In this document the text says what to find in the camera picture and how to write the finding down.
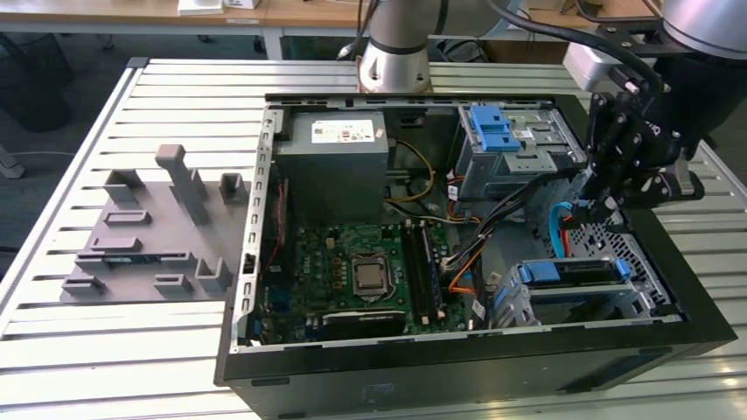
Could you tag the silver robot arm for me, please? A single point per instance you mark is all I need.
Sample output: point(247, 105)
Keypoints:
point(392, 65)

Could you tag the grey metal disk bay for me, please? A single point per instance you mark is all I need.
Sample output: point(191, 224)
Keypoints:
point(584, 291)

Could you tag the blue plastic drive latch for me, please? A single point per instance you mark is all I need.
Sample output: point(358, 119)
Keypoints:
point(493, 131)

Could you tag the grey metal drive cage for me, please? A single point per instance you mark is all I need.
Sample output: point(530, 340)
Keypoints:
point(485, 175)

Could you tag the RAM stick with black chips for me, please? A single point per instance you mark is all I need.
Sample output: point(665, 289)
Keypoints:
point(433, 271)

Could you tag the grey power supply unit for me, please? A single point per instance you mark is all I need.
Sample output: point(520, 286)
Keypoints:
point(333, 184)

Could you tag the silver CPU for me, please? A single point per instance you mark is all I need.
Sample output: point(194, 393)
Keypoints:
point(369, 276)

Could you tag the green motherboard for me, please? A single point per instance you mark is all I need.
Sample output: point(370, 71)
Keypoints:
point(328, 262)

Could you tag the black graphics card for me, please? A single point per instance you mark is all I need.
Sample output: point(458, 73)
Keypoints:
point(362, 324)

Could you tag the black open PC case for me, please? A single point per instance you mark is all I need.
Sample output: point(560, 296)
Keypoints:
point(409, 367)

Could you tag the small white labelled box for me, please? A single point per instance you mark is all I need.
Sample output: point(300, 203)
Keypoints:
point(242, 3)

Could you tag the white cardboard box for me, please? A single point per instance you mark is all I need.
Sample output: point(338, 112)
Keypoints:
point(202, 8)

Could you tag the grey parts rack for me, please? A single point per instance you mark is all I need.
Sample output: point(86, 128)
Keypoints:
point(153, 227)

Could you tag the dark blue RAM stick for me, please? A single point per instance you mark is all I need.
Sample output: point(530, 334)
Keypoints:
point(129, 260)

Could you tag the black mesh waste bin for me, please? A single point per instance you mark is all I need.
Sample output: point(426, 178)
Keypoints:
point(35, 87)

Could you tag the pale grey furniture foot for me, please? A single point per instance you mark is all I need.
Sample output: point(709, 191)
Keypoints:
point(13, 164)

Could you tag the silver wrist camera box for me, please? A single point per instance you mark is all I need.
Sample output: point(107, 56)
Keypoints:
point(590, 67)

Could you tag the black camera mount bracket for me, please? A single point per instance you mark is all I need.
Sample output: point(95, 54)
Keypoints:
point(625, 37)

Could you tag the wooden desk white frame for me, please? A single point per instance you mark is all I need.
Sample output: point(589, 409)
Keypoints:
point(117, 19)
point(316, 19)

